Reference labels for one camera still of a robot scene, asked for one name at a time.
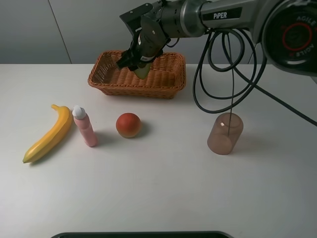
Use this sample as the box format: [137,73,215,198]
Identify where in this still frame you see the green yellow fruit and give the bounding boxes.
[134,63,151,79]

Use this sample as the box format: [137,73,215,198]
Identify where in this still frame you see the pink bottle white cap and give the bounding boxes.
[72,105,98,147]

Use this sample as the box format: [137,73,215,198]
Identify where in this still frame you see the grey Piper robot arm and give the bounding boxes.
[116,0,317,77]

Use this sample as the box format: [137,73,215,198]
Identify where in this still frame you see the black cable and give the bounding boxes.
[193,26,317,126]

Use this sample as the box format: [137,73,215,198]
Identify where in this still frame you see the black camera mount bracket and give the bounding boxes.
[119,3,153,36]

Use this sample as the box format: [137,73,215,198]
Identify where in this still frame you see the woven wicker basket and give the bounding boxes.
[88,51,186,99]

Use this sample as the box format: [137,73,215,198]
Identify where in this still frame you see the red orange peach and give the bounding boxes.
[116,113,142,138]

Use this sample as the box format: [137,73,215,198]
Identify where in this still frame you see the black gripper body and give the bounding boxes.
[130,10,170,62]

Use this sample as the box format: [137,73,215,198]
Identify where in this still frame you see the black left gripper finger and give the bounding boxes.
[116,49,134,70]

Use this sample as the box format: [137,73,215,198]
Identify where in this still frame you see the yellow banana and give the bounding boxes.
[23,104,73,163]

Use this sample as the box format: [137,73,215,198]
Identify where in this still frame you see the translucent brown plastic cup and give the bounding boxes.
[207,113,244,155]

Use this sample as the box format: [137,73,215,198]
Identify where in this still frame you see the black tray edge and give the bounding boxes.
[53,231,232,238]

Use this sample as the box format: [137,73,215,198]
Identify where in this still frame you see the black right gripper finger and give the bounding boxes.
[128,58,146,71]

